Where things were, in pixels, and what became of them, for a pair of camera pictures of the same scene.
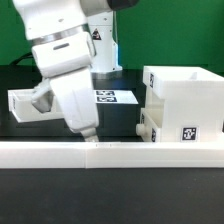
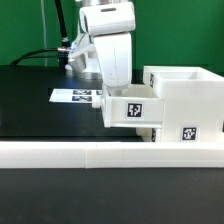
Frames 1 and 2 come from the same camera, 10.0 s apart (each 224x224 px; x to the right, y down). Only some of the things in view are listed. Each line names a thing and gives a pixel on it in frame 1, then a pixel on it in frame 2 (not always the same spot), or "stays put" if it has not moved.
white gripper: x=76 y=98 → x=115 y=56
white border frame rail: x=110 y=155 stays put
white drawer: x=21 y=105 → x=138 y=107
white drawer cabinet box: x=193 y=102 stays put
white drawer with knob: x=148 y=129 stays put
